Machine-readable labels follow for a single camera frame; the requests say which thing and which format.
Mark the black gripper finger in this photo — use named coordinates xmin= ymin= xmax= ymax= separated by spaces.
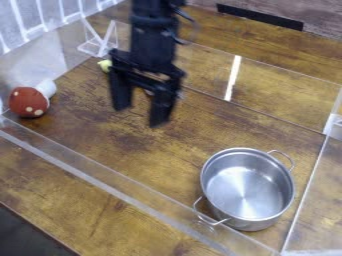
xmin=110 ymin=69 xmax=133 ymax=111
xmin=150 ymin=87 xmax=178 ymax=127

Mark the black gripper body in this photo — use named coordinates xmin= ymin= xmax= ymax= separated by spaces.
xmin=110 ymin=49 xmax=186 ymax=95

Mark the red white-spotted toy mushroom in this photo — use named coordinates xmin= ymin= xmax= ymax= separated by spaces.
xmin=9 ymin=79 xmax=58 ymax=118

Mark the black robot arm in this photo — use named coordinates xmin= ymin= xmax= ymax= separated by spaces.
xmin=109 ymin=0 xmax=186 ymax=127

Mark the silver metal pot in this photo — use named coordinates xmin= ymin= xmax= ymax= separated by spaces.
xmin=193 ymin=147 xmax=296 ymax=232

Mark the black strip on table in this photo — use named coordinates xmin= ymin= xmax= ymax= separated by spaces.
xmin=217 ymin=3 xmax=305 ymax=31

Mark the yellow-handled metal spoon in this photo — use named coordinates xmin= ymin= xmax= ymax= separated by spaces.
xmin=98 ymin=59 xmax=113 ymax=73

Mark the clear acrylic enclosure wall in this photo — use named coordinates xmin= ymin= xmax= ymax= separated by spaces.
xmin=0 ymin=5 xmax=342 ymax=256

